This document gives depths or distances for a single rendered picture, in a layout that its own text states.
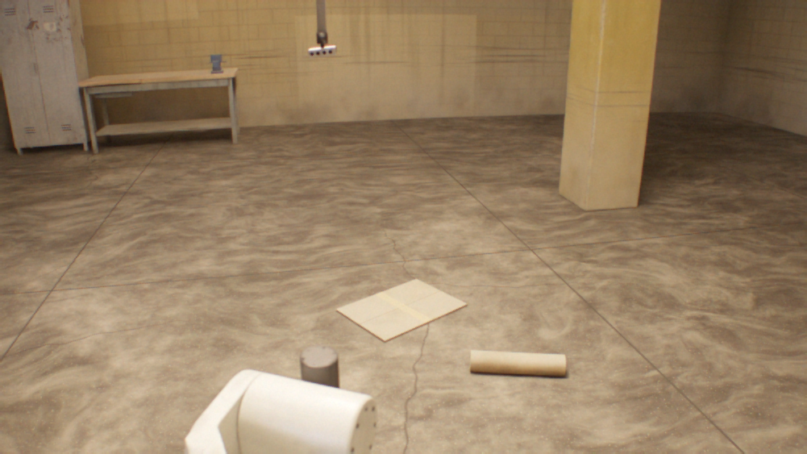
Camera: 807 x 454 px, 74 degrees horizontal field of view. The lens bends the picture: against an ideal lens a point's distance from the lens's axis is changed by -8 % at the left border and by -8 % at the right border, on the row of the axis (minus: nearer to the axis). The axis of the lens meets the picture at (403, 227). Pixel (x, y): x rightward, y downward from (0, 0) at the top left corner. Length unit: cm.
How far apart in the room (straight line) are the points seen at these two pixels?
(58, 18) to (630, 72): 624
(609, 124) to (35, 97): 646
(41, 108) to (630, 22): 657
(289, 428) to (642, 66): 456
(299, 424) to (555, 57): 907
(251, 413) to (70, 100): 752
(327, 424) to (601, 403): 221
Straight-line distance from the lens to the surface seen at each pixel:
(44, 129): 810
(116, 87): 753
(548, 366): 267
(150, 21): 856
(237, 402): 49
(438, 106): 883
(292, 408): 48
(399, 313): 313
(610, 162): 487
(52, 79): 796
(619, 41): 473
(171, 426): 254
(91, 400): 282
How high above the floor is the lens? 153
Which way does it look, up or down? 21 degrees down
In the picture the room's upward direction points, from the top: straight up
